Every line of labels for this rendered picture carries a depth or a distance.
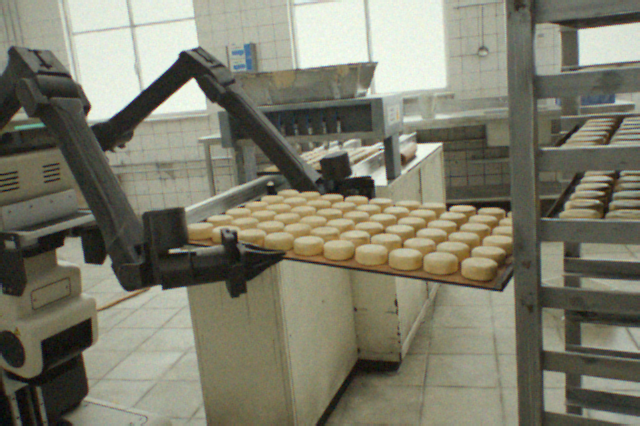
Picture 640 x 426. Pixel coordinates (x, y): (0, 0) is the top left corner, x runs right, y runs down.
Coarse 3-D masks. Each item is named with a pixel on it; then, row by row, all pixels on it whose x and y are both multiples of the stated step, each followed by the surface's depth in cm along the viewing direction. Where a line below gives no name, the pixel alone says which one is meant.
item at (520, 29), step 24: (504, 0) 72; (528, 0) 71; (528, 24) 72; (528, 48) 72; (528, 72) 73; (528, 96) 73; (528, 120) 74; (528, 144) 75; (528, 168) 75; (528, 192) 76; (528, 216) 77; (528, 240) 77; (528, 264) 78; (528, 288) 79; (528, 312) 79; (528, 336) 80; (528, 360) 81; (528, 384) 82; (528, 408) 82
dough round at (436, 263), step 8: (424, 256) 94; (432, 256) 93; (440, 256) 93; (448, 256) 93; (424, 264) 92; (432, 264) 91; (440, 264) 90; (448, 264) 90; (456, 264) 91; (432, 272) 91; (440, 272) 91; (448, 272) 91
